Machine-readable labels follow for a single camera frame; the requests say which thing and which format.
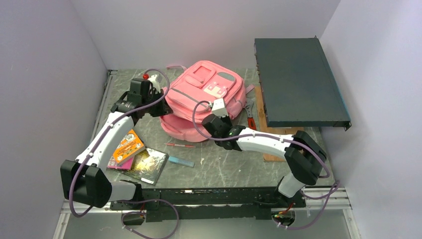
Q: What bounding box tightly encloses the red handled wrench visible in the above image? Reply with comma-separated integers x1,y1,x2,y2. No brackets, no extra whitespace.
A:
244,99,257,130

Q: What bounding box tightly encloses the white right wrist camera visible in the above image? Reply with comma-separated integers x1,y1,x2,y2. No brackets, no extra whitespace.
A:
211,98,229,118

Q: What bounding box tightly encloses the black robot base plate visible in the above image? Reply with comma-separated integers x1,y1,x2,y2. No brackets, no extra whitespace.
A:
110,187,306,222

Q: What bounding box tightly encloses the pink book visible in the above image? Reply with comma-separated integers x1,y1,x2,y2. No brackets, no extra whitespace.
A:
107,157,134,170

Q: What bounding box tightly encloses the shiny gold foil book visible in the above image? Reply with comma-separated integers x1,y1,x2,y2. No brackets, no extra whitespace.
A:
123,147,169,185

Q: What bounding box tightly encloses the wooden board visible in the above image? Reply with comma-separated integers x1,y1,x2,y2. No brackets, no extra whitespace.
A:
254,86,306,163

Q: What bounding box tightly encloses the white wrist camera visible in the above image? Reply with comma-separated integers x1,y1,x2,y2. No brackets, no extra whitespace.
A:
142,74,162,93
211,98,229,118

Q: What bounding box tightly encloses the orange book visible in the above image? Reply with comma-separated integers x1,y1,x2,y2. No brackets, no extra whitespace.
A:
112,129,145,164

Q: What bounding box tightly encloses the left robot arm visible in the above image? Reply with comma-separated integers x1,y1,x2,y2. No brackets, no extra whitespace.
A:
60,74,171,209

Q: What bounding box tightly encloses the red pen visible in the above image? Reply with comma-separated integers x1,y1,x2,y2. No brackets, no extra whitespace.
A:
164,143,195,148

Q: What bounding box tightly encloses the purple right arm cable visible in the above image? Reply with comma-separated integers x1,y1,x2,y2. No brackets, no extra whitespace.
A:
192,100,340,231

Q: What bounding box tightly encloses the light blue eraser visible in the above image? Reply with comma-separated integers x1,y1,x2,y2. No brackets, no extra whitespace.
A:
168,156,195,167

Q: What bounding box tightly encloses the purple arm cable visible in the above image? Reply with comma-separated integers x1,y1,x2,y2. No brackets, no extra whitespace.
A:
192,100,340,231
68,68,180,239

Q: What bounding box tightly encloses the dark green metal box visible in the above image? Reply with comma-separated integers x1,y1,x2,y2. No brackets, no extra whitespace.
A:
254,37,352,130

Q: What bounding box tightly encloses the pink student backpack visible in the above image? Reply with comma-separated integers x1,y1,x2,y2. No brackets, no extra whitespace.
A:
160,60,254,142

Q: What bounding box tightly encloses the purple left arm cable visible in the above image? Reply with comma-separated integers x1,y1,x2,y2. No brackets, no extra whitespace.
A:
68,68,180,239

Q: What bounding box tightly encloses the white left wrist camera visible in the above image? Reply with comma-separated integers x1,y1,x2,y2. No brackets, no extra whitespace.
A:
142,74,162,93

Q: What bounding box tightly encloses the aluminium frame rail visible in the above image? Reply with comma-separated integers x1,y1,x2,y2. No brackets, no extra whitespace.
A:
52,188,362,239

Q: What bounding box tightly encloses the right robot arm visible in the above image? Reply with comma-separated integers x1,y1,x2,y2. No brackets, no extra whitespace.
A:
202,114,330,207

